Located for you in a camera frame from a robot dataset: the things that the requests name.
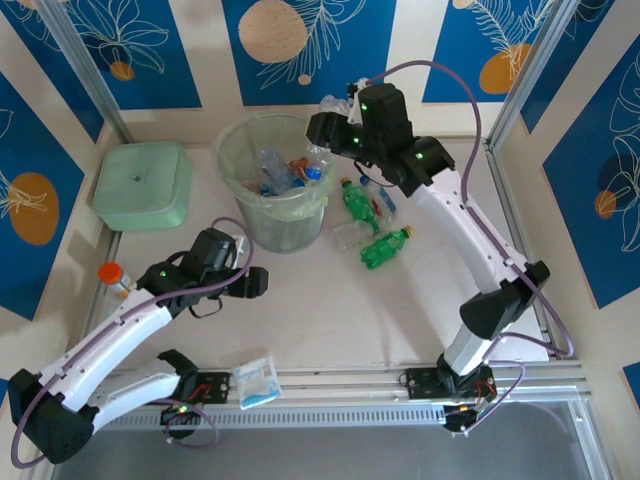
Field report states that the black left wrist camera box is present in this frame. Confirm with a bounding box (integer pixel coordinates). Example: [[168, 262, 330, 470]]
[[233, 267, 270, 300]]

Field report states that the long aluminium base rail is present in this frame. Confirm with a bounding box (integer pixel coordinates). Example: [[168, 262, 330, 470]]
[[47, 367, 586, 414]]

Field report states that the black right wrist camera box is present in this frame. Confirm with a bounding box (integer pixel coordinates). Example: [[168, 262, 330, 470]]
[[305, 112, 334, 150]]

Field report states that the aluminium side rail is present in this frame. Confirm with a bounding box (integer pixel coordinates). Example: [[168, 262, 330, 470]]
[[74, 229, 124, 351], [485, 142, 586, 371]]

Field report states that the orange-capped pill bottle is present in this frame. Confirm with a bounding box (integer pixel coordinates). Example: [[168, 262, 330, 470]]
[[97, 262, 136, 301]]

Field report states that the small clear bottle blue cap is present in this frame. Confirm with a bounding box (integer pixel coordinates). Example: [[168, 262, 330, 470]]
[[360, 175, 399, 224]]

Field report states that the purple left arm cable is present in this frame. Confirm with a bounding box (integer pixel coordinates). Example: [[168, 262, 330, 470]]
[[9, 217, 256, 469]]

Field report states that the green soda bottle yellow cap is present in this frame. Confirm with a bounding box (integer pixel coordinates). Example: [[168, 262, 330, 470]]
[[341, 177, 385, 235], [359, 225, 414, 271]]

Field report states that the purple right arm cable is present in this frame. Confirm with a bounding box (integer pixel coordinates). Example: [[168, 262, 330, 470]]
[[367, 60, 576, 436]]

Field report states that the white blue tissue packet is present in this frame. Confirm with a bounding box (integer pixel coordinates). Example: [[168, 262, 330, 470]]
[[232, 353, 284, 411]]

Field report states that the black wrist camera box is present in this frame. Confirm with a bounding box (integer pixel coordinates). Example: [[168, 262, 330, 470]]
[[305, 112, 334, 150], [233, 267, 270, 300]]

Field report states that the translucent green bin liner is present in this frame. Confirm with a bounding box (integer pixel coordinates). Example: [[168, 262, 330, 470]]
[[213, 113, 337, 221]]

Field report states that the aluminium frame post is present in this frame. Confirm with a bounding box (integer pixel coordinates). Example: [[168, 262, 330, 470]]
[[485, 0, 586, 151], [37, 0, 135, 146]]

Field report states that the grey slotted cable duct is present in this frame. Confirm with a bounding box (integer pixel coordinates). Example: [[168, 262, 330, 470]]
[[94, 405, 446, 432]]

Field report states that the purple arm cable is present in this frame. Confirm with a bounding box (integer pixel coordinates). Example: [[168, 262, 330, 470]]
[[367, 60, 576, 436], [9, 217, 256, 469]]

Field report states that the grey metal sheet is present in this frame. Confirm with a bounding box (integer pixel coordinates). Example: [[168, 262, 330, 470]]
[[49, 429, 601, 480]]

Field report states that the clear white-capped blue-labelled bottle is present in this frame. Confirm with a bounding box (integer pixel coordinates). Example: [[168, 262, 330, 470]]
[[257, 147, 296, 194]]

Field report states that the clear crushed plastic bottle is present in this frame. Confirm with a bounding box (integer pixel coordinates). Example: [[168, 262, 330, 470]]
[[333, 221, 374, 250]]

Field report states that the black controller board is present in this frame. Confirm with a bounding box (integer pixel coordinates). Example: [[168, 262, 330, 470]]
[[159, 403, 201, 441], [442, 402, 484, 436]]

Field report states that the wire mesh waste bin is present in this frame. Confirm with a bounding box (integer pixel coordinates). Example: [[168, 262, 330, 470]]
[[213, 113, 337, 254]]

